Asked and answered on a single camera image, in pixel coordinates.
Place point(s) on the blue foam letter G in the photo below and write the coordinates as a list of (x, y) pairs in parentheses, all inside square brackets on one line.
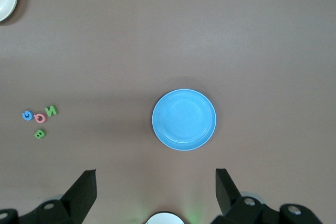
[(24, 118)]

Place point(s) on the green foam letter N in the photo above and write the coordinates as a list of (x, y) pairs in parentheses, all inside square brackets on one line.
[(51, 110)]

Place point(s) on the green foam letter B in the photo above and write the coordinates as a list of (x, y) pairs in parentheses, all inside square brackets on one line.
[(36, 134)]

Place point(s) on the pink foam letter Q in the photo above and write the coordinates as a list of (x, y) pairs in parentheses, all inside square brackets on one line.
[(42, 120)]

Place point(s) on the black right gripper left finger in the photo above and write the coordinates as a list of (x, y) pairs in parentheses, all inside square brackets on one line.
[(71, 203)]

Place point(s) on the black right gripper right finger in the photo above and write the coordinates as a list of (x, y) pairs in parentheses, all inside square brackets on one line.
[(228, 197)]

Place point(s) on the blue plate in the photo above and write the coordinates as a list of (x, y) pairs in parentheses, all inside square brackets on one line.
[(183, 120)]

